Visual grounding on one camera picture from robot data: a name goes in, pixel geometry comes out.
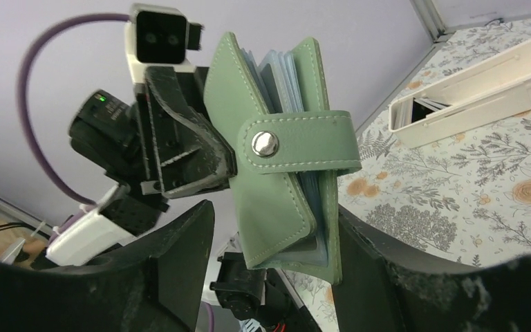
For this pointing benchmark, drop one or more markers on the white rectangular plastic tray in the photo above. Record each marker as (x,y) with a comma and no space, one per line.
(494,89)

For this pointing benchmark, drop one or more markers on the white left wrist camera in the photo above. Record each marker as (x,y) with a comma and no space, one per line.
(159,36)

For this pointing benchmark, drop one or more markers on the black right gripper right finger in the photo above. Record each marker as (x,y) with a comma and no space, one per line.
(388,285)

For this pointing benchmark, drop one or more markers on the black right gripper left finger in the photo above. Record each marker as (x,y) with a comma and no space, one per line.
(152,284)

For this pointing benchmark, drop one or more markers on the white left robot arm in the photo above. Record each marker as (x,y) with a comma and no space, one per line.
(105,131)

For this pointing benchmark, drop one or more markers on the green card holder wallet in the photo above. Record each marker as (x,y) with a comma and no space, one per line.
(285,188)

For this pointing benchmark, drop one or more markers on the floral patterned table mat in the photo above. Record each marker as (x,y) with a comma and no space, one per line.
(465,198)

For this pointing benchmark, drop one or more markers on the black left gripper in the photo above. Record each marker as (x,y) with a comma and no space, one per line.
(178,140)

